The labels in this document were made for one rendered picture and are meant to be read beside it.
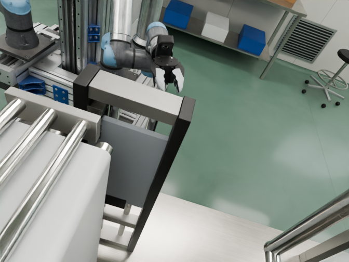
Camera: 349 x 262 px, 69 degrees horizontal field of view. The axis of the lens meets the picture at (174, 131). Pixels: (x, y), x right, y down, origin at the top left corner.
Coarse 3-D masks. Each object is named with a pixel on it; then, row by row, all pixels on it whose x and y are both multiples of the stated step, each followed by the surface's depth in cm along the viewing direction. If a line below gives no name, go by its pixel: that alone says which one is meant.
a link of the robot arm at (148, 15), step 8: (144, 0) 104; (152, 0) 103; (160, 0) 104; (144, 8) 106; (152, 8) 105; (160, 8) 108; (144, 16) 108; (152, 16) 108; (144, 24) 110; (144, 32) 113; (136, 40) 116; (144, 40) 115; (136, 48) 118; (144, 48) 117
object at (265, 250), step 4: (264, 244) 28; (264, 248) 27; (264, 252) 27; (268, 252) 27; (264, 256) 27; (268, 256) 27; (272, 256) 26; (276, 256) 26; (268, 260) 26; (272, 260) 26; (276, 260) 26; (280, 260) 26
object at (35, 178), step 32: (32, 96) 27; (0, 128) 24; (32, 128) 24; (64, 128) 28; (96, 128) 27; (0, 160) 24; (32, 160) 24; (64, 160) 23; (0, 192) 22; (32, 192) 21; (0, 224) 20; (32, 224) 21; (0, 256) 17
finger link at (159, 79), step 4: (156, 68) 75; (156, 72) 74; (160, 72) 74; (164, 72) 74; (156, 76) 72; (160, 76) 72; (164, 76) 74; (156, 80) 72; (160, 80) 71; (164, 80) 72; (160, 84) 71; (164, 84) 70; (160, 88) 71; (164, 88) 70
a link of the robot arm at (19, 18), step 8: (0, 0) 115; (8, 0) 114; (16, 0) 116; (24, 0) 118; (0, 8) 119; (8, 8) 115; (16, 8) 116; (24, 8) 118; (8, 16) 118; (16, 16) 118; (24, 16) 120; (8, 24) 121; (16, 24) 121; (24, 24) 122; (32, 24) 127
